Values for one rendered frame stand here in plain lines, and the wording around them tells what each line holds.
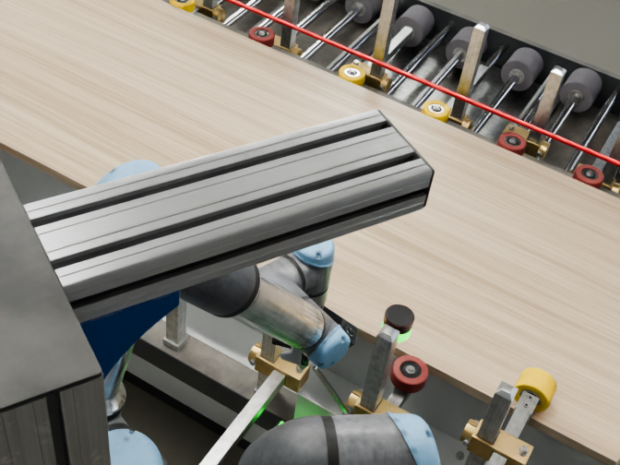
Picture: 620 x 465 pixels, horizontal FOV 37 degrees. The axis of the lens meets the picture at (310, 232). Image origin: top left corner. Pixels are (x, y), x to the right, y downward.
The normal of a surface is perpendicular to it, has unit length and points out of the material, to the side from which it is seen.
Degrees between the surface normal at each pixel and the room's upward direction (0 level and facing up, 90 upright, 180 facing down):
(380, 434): 1
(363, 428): 11
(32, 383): 0
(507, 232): 0
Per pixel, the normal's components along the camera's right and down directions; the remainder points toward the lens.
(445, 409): -0.50, 0.57
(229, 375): 0.11, -0.70
